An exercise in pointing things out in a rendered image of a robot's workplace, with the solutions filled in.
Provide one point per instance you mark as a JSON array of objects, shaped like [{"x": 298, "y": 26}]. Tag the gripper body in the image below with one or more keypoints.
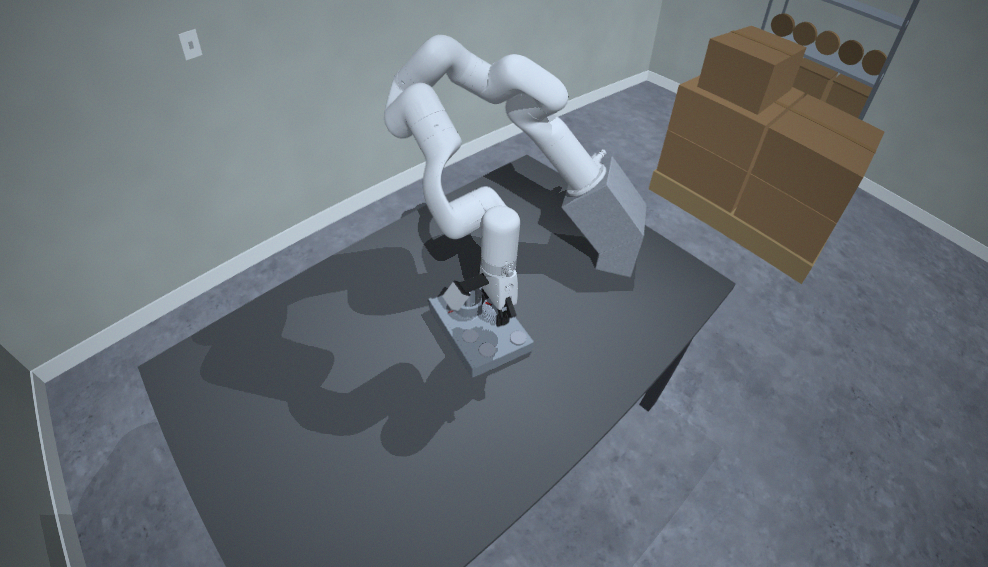
[{"x": 501, "y": 287}]

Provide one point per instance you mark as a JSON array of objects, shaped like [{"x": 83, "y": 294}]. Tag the grey toothed gear with red arrow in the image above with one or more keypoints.
[{"x": 489, "y": 311}]

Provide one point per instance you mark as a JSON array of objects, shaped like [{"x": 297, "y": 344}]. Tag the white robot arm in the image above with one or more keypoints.
[{"x": 535, "y": 93}]

